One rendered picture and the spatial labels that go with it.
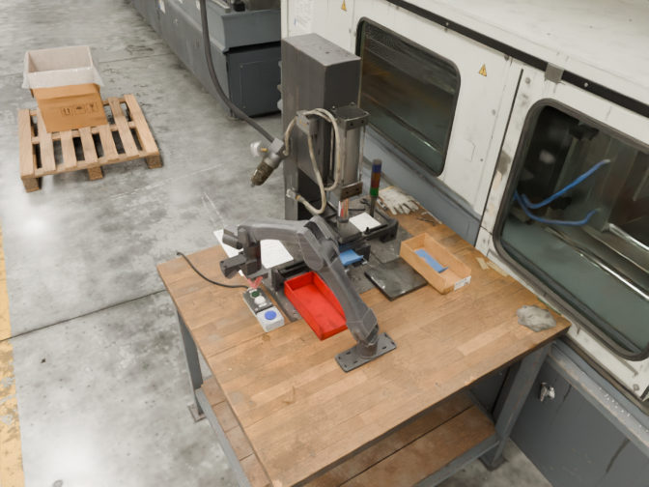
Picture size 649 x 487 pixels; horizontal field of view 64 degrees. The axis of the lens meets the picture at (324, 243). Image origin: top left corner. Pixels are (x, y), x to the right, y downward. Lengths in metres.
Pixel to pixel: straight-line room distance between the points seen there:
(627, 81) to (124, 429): 2.38
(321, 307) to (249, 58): 3.34
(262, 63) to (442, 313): 3.46
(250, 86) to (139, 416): 3.13
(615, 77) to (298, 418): 1.28
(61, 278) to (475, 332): 2.54
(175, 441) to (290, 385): 1.11
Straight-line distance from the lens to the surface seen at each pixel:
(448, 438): 2.36
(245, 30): 4.74
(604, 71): 1.71
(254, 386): 1.59
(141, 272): 3.41
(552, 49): 1.81
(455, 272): 1.99
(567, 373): 2.10
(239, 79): 4.84
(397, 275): 1.91
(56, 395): 2.92
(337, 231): 1.82
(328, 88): 1.61
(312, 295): 1.83
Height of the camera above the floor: 2.19
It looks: 39 degrees down
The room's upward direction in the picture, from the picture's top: 2 degrees clockwise
